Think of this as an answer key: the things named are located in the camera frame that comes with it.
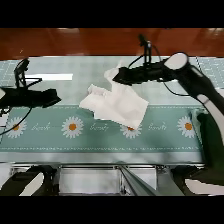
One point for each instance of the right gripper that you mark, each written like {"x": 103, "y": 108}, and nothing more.
{"x": 143, "y": 74}

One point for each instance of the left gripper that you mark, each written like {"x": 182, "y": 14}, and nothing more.
{"x": 46, "y": 97}

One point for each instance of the white garment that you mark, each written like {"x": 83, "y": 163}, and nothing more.
{"x": 116, "y": 103}

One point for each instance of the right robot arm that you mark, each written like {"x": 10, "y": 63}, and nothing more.
{"x": 187, "y": 75}

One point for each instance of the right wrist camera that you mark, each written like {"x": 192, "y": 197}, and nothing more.
{"x": 144, "y": 43}

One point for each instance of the silver frame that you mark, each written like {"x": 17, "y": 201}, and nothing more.
{"x": 134, "y": 182}

